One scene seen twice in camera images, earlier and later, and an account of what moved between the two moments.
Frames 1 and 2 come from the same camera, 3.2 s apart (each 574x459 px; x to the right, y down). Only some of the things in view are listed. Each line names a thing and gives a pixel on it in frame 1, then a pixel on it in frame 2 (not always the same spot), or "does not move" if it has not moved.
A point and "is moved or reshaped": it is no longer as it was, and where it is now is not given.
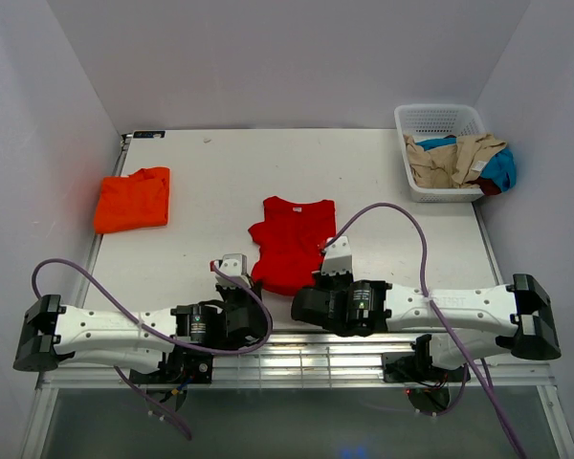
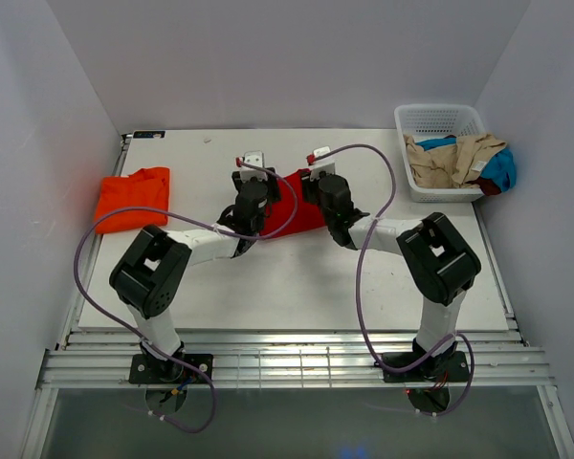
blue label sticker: [148, 134] does not move
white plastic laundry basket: [429, 121] does not move
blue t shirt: [500, 168] does not move
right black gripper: [322, 279] → [307, 187]
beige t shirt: [453, 165] does not move
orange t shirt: [138, 201] does not move
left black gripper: [255, 286] → [272, 189]
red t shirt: [291, 239] is moved or reshaped
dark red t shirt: [488, 186] does not move
